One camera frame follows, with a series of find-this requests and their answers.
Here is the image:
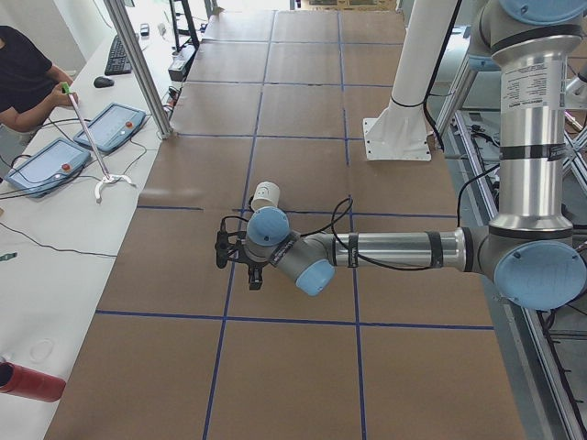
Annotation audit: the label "white mug with smiley face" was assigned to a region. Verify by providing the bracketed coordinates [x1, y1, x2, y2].
[249, 181, 281, 212]

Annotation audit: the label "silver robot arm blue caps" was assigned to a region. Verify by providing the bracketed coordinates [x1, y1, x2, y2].
[215, 1, 586, 311]

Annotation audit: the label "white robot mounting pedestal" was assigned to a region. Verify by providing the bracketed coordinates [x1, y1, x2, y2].
[363, 0, 460, 161]

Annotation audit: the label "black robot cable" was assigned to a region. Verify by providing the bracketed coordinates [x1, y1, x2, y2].
[316, 195, 441, 271]

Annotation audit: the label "white reacher grabber stick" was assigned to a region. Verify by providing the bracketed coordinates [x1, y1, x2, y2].
[60, 82, 137, 204]

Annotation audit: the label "red bottle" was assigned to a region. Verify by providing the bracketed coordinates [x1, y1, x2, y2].
[1, 362, 66, 402]

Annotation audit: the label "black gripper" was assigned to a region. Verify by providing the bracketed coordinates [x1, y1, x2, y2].
[215, 229, 267, 291]

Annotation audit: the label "aluminium frame rail right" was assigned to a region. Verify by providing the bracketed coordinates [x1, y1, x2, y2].
[435, 59, 587, 440]

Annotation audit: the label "aluminium frame post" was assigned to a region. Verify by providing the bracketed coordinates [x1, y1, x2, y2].
[104, 0, 172, 139]

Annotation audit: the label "blue teach pendant far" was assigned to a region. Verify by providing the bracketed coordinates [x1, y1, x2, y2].
[87, 103, 146, 154]

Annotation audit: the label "blue teach pendant near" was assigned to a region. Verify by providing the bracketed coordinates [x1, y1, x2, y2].
[5, 137, 91, 197]

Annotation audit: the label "blue teach pendant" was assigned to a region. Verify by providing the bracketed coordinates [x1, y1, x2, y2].
[5, 137, 91, 197]
[87, 103, 146, 154]

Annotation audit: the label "person in black shirt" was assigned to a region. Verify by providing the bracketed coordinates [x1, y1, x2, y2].
[1, 26, 72, 133]

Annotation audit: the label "black keyboard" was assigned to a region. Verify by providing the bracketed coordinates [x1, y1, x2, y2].
[105, 35, 132, 76]

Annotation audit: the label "black computer mouse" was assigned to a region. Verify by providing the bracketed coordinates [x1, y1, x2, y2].
[93, 76, 115, 89]

